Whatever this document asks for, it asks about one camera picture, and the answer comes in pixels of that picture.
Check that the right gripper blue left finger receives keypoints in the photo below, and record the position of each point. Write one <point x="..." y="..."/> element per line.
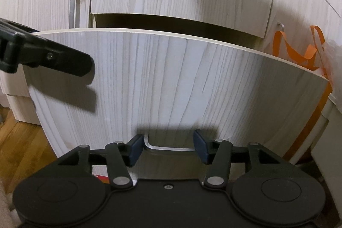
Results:
<point x="134" y="149"/>

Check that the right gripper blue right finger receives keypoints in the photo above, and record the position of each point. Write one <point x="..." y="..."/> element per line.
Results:
<point x="204" y="147"/>

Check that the orange fabric bag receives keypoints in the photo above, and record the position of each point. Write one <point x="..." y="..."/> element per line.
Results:
<point x="312" y="61"/>

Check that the translucent white plastic bag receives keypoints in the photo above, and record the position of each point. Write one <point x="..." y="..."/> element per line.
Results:
<point x="331" y="58"/>

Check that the right cabinet door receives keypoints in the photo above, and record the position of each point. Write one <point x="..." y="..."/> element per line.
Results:
<point x="304" y="3"/>

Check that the silver left door handle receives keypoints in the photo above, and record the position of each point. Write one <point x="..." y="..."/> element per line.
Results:
<point x="74" y="14"/>

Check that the silver door handle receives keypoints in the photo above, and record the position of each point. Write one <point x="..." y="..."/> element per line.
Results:
<point x="281" y="26"/>
<point x="74" y="14"/>

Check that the silver right door handle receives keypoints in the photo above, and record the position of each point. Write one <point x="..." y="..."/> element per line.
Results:
<point x="281" y="26"/>

